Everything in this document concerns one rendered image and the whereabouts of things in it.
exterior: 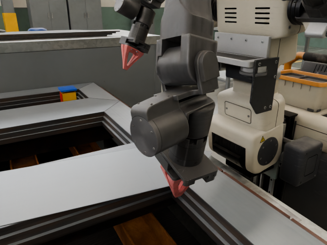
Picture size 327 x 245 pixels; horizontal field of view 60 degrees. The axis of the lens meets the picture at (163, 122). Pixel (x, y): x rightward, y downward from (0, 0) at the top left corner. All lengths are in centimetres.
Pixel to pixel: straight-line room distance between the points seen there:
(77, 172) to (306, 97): 90
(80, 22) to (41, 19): 110
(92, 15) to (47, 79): 823
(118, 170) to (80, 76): 84
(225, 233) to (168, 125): 21
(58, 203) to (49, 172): 12
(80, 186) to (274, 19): 66
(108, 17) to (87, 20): 114
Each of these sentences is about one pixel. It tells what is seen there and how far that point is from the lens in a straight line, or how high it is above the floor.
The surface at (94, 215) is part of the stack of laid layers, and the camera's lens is 54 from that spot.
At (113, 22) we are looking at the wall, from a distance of 1046.
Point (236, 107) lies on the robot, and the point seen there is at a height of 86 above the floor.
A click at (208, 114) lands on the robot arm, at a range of 41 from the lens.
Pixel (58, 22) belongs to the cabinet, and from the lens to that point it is 924.
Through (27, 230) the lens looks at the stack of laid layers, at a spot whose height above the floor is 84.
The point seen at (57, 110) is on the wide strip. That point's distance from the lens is 101.
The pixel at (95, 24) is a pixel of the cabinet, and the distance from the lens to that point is 957.
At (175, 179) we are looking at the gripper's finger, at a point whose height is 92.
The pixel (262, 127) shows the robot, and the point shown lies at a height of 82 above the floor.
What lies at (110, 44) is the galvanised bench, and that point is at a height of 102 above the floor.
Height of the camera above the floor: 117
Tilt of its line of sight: 21 degrees down
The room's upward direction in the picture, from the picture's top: straight up
